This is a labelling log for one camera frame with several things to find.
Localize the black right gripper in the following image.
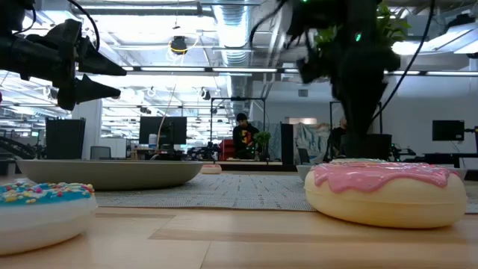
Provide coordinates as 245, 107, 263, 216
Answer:
298, 46, 401, 158

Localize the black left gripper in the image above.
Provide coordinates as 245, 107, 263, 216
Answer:
0, 18, 128, 111

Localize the large pink glazed donut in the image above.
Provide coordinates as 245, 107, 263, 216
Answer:
304, 161, 468, 229

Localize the small blue sprinkled donut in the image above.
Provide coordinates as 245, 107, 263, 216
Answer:
0, 182, 99, 257

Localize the person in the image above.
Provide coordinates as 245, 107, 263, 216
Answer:
330, 117, 348, 158
232, 112, 261, 161

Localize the grey-blue draped cloth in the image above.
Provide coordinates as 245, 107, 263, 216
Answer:
294, 122, 333, 164

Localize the long ceiling light strip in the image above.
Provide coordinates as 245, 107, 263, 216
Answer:
121, 66, 478, 77

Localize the grey office chair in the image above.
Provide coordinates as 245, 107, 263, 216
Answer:
90, 145, 113, 161

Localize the black partition panel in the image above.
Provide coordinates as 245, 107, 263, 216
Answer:
280, 123, 295, 165

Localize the small grey plate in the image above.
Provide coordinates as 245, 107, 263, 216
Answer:
296, 164, 468, 184

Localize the black computer monitor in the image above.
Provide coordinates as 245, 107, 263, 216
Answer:
138, 116, 188, 161

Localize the black ceiling spotlight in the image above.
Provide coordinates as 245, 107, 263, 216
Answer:
170, 35, 189, 56

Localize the green leafy plant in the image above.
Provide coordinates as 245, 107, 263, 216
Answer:
312, 3, 412, 53

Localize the black desk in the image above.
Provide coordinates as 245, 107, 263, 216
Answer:
423, 152, 478, 170

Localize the large olive-grey plate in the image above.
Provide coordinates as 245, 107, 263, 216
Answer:
16, 159, 206, 191

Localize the small potted green plant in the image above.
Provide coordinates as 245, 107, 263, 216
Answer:
253, 130, 273, 162

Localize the red box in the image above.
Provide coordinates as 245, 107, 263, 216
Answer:
218, 138, 237, 161

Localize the grey woven placemat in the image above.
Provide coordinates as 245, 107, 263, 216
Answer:
93, 173, 478, 215

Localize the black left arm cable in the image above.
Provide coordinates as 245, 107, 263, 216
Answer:
66, 0, 102, 52

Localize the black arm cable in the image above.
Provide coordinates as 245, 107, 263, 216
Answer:
66, 0, 102, 52
372, 0, 437, 123

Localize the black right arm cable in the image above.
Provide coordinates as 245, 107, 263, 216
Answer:
372, 0, 437, 123

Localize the black wall monitor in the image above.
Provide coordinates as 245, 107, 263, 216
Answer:
432, 120, 466, 142

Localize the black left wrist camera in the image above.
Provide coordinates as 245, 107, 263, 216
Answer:
0, 0, 37, 33

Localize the silver ventilation duct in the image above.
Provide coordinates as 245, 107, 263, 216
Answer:
213, 0, 253, 113

